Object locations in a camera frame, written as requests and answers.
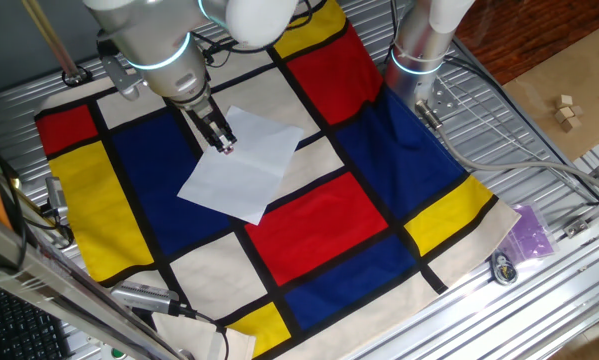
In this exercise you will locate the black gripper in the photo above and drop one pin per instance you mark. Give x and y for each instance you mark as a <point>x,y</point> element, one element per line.
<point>201,112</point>

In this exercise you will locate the white paper sheet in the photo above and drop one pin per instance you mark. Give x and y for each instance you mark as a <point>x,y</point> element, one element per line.
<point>249,170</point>

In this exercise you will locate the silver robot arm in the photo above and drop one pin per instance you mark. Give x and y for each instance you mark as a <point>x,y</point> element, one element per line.
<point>154,45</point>

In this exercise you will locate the colour block tablecloth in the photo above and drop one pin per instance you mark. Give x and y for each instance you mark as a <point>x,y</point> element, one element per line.
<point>329,225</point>

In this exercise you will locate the grey box green button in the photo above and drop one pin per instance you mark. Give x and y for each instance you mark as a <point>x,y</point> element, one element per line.
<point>117,353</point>

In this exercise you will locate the black keyboard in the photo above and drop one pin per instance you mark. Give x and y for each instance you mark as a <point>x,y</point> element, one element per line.
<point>24,330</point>

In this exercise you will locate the small round metal part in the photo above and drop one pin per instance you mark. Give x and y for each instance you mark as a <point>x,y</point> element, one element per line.
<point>504,270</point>

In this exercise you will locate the purple plastic bag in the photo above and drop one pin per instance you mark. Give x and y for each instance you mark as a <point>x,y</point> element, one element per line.
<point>529,235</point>

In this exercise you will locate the small wooden cube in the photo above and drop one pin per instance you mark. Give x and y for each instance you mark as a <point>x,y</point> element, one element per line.
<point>571,125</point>
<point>564,101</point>
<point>563,115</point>

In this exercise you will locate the brown cardboard sheet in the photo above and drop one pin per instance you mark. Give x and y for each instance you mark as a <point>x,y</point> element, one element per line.
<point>579,65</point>

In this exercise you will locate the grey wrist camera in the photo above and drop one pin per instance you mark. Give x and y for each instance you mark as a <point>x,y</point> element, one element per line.
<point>121,77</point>

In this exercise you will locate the small silver camera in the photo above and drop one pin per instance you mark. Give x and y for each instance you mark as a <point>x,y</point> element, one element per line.
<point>56,197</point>

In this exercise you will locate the aluminium frame beam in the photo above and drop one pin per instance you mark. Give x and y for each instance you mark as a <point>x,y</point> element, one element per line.
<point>54,285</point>

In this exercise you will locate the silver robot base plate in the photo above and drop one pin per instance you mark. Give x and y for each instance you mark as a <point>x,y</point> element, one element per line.
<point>444,100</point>

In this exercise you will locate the metal corner bracket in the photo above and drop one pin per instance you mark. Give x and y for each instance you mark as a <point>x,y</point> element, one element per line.
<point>576,228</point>

